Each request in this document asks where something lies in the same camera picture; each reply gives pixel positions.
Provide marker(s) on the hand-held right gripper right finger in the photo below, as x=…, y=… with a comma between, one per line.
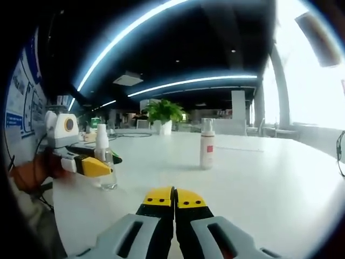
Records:
x=191, y=199

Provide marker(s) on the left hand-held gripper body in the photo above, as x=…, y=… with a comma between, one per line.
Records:
x=62, y=132

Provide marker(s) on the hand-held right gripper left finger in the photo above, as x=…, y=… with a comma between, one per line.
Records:
x=156, y=199

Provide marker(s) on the clear pump bottle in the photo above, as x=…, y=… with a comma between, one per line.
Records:
x=107, y=182

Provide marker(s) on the white pump bottle red label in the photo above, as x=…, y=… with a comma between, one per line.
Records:
x=207, y=156

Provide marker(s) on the clear bottle cover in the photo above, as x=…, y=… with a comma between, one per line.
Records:
x=207, y=125

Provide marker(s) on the person's left hand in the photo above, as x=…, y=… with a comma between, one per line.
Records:
x=49, y=168

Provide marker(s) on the small wooden stand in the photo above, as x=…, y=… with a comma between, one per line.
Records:
x=89, y=137

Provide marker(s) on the short ceiling light strip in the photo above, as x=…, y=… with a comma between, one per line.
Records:
x=105, y=104
x=72, y=104

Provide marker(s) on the green box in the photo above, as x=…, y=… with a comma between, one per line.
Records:
x=95, y=122

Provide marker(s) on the person in beige shirt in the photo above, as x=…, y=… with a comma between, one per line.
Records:
x=35, y=229

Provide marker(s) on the ceiling air vent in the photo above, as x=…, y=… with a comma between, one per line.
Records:
x=128, y=78

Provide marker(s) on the green plant in white pot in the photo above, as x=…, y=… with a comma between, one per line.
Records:
x=164, y=110

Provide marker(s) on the white office chair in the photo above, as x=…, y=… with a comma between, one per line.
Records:
x=256, y=129

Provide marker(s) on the long curved ceiling light strip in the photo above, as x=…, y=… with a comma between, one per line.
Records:
x=113, y=43

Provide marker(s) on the white square pillar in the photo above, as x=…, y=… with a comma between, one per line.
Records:
x=238, y=108

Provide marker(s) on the small grey table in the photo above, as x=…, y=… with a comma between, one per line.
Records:
x=280, y=130

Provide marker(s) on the row of bright windows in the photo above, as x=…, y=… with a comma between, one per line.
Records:
x=310, y=102

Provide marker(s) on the hanging dark monitor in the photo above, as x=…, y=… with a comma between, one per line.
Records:
x=318, y=40

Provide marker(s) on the blue white wall poster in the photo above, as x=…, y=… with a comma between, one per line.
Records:
x=27, y=108

